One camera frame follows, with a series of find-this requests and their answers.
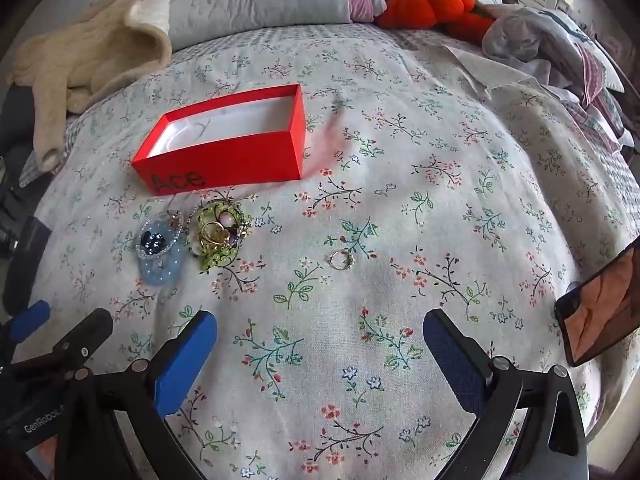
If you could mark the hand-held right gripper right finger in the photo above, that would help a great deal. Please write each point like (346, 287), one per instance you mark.
(452, 357)

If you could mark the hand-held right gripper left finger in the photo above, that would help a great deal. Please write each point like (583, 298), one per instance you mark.
(185, 360)

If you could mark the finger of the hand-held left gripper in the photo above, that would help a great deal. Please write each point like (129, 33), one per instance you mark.
(30, 317)
(85, 332)

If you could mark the black hair clip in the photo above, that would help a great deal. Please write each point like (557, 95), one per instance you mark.
(152, 242)

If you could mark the red cardboard box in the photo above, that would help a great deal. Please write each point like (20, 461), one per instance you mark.
(225, 160)

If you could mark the smartphone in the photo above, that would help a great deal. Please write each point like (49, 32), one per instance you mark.
(600, 310)

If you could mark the floral bedsheet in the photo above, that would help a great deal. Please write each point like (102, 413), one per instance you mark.
(400, 185)

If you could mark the beige blanket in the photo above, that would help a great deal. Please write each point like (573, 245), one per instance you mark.
(100, 45)

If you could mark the crumpled grey quilt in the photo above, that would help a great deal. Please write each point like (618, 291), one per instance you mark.
(540, 40)

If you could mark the orange plush toy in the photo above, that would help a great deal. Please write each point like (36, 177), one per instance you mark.
(425, 7)

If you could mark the grey pillow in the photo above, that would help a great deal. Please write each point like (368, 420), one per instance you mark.
(260, 0)

